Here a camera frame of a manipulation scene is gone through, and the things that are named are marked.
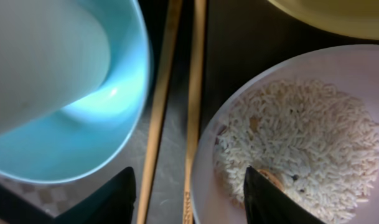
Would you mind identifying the white bowl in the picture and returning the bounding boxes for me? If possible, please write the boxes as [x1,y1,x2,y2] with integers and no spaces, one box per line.
[190,45,379,223]

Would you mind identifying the yellow round plate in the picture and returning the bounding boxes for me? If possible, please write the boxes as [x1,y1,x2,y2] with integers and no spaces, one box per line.
[269,0,379,40]

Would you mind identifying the light blue bowl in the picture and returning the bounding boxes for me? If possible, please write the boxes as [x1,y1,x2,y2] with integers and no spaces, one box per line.
[0,0,152,184]

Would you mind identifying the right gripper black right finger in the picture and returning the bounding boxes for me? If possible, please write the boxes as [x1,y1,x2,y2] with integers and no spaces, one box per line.
[243,166,324,224]

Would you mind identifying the dark brown serving tray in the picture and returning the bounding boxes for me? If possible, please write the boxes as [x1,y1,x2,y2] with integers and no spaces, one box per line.
[0,0,379,224]

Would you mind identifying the leftover cooked rice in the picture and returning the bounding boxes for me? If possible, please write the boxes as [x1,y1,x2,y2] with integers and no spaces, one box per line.
[213,80,379,223]

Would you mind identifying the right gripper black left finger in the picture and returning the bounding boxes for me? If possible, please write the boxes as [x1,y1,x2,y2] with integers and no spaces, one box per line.
[54,167,136,224]

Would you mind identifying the wooden chopstick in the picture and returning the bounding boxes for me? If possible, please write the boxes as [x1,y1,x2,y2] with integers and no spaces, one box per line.
[136,0,182,224]
[182,0,207,224]

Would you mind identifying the white cup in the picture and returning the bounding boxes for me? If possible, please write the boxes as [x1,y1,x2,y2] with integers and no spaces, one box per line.
[0,0,111,134]

